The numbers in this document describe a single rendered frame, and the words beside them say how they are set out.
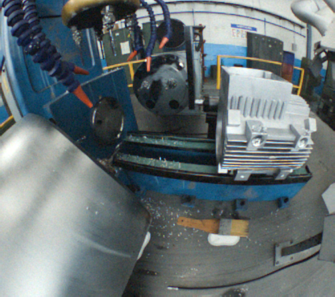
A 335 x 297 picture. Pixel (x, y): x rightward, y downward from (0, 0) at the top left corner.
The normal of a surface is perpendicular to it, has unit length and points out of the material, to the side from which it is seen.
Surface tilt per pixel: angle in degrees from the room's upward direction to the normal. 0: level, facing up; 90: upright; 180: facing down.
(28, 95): 90
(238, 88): 90
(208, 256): 0
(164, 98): 90
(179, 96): 90
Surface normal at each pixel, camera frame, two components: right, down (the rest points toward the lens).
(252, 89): -0.24, 0.57
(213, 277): -0.11, -0.82
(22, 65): 0.96, 0.07
